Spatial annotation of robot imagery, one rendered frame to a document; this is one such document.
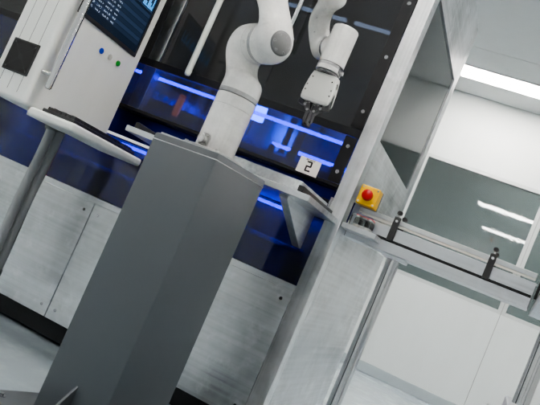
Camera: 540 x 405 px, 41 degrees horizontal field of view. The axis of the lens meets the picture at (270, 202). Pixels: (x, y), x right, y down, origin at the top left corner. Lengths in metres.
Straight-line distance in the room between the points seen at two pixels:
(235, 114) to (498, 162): 5.44
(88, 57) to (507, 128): 5.31
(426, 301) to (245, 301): 4.62
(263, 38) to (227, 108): 0.22
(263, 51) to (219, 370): 1.18
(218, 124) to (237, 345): 0.92
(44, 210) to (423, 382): 4.79
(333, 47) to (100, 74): 0.96
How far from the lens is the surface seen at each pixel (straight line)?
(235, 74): 2.09
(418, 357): 7.12
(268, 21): 2.08
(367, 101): 2.67
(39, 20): 2.65
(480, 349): 7.08
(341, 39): 2.30
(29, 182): 2.87
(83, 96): 2.77
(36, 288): 3.05
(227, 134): 2.05
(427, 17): 2.76
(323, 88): 2.27
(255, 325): 2.61
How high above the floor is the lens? 0.66
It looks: 4 degrees up
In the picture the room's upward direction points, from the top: 23 degrees clockwise
